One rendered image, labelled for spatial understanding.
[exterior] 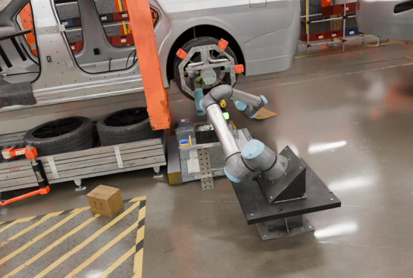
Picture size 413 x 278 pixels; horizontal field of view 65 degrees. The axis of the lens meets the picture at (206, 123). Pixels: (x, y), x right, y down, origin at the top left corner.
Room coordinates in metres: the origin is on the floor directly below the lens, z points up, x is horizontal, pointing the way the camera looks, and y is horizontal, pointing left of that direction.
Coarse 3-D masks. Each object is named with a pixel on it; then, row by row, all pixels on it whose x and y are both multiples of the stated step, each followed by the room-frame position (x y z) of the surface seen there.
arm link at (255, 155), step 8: (248, 144) 1.94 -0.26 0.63; (256, 144) 1.88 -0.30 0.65; (248, 152) 1.86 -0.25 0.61; (256, 152) 1.83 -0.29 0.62; (264, 152) 1.85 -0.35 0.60; (272, 152) 1.90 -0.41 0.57; (248, 160) 1.86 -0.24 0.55; (256, 160) 1.83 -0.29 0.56; (264, 160) 1.83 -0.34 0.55; (272, 160) 1.85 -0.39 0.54; (248, 168) 1.86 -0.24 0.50; (256, 168) 1.86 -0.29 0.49; (264, 168) 1.84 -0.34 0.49
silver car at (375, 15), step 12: (360, 0) 4.69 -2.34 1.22; (372, 0) 4.35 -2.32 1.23; (384, 0) 4.11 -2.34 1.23; (396, 0) 3.92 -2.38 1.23; (408, 0) 3.78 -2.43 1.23; (360, 12) 4.61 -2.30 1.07; (372, 12) 4.30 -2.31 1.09; (384, 12) 4.07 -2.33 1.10; (396, 12) 3.89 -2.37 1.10; (408, 12) 3.75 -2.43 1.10; (360, 24) 4.64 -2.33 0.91; (372, 24) 4.29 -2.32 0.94; (384, 24) 4.06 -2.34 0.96; (396, 24) 3.88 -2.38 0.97; (408, 24) 3.74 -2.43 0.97; (384, 36) 4.11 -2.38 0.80; (396, 36) 3.91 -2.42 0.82; (408, 36) 3.77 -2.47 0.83
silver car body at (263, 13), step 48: (48, 0) 3.20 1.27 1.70; (192, 0) 3.22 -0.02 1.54; (240, 0) 3.25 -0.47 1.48; (288, 0) 3.29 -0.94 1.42; (0, 48) 3.91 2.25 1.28; (48, 48) 3.16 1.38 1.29; (96, 48) 4.82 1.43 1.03; (288, 48) 3.29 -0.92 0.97; (48, 96) 3.13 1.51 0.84; (96, 96) 3.16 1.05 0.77
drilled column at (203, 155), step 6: (198, 150) 2.42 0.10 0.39; (204, 150) 2.42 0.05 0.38; (198, 156) 2.42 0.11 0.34; (204, 156) 2.42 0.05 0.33; (204, 162) 2.42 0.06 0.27; (210, 162) 2.43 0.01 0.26; (204, 168) 2.42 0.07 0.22; (210, 168) 2.43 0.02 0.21; (204, 174) 2.42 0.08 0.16; (210, 174) 2.43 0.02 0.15; (204, 180) 2.42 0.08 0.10; (210, 180) 2.43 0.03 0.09; (204, 186) 2.42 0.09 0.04; (210, 186) 2.45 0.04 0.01
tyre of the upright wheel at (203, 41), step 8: (192, 40) 3.31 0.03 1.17; (200, 40) 3.21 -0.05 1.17; (208, 40) 3.22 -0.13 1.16; (216, 40) 3.23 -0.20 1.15; (184, 48) 3.21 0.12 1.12; (176, 56) 3.29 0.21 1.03; (232, 56) 3.23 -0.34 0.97; (176, 64) 3.19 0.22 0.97; (176, 72) 3.19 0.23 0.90; (176, 80) 3.19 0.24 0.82
